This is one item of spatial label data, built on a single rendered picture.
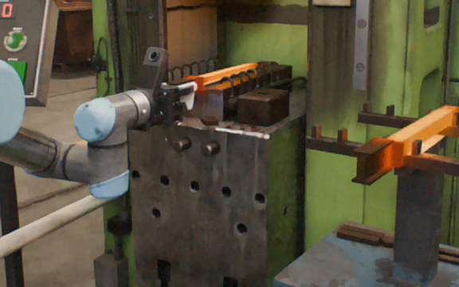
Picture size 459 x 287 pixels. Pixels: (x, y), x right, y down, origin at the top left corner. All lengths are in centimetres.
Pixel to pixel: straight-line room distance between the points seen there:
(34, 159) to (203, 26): 81
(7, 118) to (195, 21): 100
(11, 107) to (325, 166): 85
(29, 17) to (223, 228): 73
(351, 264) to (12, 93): 65
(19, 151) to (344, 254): 62
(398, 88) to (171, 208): 61
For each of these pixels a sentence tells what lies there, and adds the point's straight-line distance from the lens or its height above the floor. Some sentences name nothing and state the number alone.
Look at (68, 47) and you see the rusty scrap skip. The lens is 791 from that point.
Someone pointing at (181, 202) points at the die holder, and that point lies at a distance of 145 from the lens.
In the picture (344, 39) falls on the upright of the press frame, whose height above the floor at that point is 111.
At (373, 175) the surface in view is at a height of 99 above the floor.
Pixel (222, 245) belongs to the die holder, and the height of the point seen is 63.
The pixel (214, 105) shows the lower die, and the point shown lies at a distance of 140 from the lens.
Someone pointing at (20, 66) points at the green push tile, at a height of 103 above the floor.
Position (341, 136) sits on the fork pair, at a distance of 95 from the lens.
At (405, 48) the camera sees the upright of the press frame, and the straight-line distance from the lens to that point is 137.
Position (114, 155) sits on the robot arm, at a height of 92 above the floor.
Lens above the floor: 126
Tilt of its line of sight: 12 degrees down
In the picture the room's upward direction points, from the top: straight up
